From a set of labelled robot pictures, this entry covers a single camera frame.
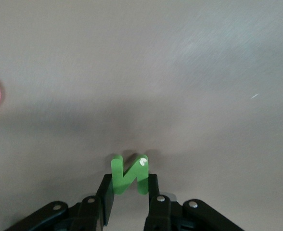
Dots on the brown table mat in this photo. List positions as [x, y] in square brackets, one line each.
[156, 60]

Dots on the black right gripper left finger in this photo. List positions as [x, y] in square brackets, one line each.
[88, 216]

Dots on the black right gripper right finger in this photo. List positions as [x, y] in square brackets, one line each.
[160, 216]

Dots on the green letter N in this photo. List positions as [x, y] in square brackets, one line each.
[117, 173]

